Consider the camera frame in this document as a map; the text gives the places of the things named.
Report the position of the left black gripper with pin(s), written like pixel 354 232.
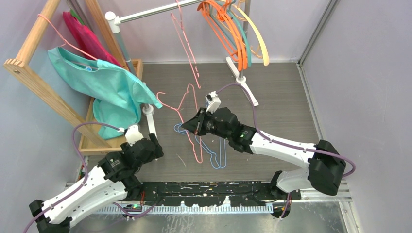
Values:
pixel 158 153

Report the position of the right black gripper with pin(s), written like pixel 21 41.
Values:
pixel 196 124

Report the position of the orange plastic hanger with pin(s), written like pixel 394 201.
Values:
pixel 222 32
pixel 235 32

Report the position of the teal plastic hanger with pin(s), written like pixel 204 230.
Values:
pixel 236 42

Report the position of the beige plastic hanger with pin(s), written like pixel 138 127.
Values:
pixel 261 51

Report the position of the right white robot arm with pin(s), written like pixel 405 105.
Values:
pixel 320 165

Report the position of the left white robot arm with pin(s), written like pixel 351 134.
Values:
pixel 111 180

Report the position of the wooden tray base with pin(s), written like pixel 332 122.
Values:
pixel 86 146

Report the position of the teal shirt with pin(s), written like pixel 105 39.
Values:
pixel 117 92

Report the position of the magenta garment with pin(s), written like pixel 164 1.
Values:
pixel 87 40

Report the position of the metal clothes rack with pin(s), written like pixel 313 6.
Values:
pixel 209 9

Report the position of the wooden clothes rack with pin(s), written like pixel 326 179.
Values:
pixel 20 69

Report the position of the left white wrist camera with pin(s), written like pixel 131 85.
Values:
pixel 133 134

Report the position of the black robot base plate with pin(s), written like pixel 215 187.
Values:
pixel 230 197

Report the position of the pink wire hanger on rack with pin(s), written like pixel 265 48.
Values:
pixel 65 41

